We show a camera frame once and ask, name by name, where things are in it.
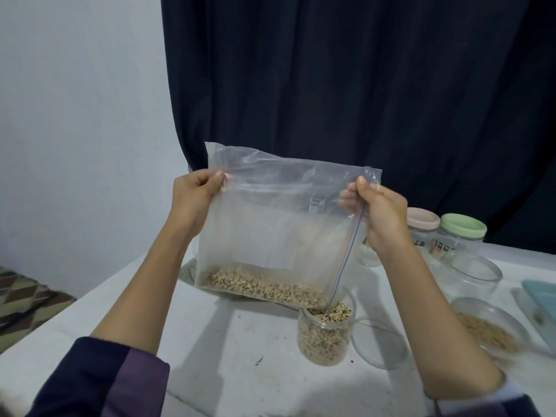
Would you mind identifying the person's right forearm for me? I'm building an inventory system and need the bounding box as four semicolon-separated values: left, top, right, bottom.
378;239;544;417

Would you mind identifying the pile of yellow soybeans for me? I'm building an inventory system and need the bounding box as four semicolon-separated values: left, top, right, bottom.
459;312;522;354

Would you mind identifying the person's left hand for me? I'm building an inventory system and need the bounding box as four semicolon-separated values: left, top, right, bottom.
166;169;229;246

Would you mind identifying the clear round lid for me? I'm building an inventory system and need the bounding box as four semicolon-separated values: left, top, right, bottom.
350;319;410;371

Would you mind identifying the clear zip bag of black-eyed peas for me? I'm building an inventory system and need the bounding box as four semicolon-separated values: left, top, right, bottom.
193;141;383;312

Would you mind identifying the person's left forearm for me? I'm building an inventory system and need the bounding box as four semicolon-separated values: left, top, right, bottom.
26;223;196;417

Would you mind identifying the transparent jar green lid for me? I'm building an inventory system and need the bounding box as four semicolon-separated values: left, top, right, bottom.
431;213;489;263

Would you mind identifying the transparent jar blue lid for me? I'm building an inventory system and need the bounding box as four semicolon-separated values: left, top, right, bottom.
356;239;383;268

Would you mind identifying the dark navy curtain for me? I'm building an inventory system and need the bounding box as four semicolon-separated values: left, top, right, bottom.
160;0;556;255

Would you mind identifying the transparent jar pink lid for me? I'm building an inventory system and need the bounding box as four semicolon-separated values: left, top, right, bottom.
407;207;442;254

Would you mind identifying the teal lidded plastic container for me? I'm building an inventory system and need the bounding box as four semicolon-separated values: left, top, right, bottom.
521;279;556;351

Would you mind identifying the clear bag with green beans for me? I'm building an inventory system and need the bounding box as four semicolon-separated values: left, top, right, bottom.
178;258;201;288

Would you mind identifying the person's right hand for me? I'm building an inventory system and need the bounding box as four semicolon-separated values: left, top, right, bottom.
338;176;412;259

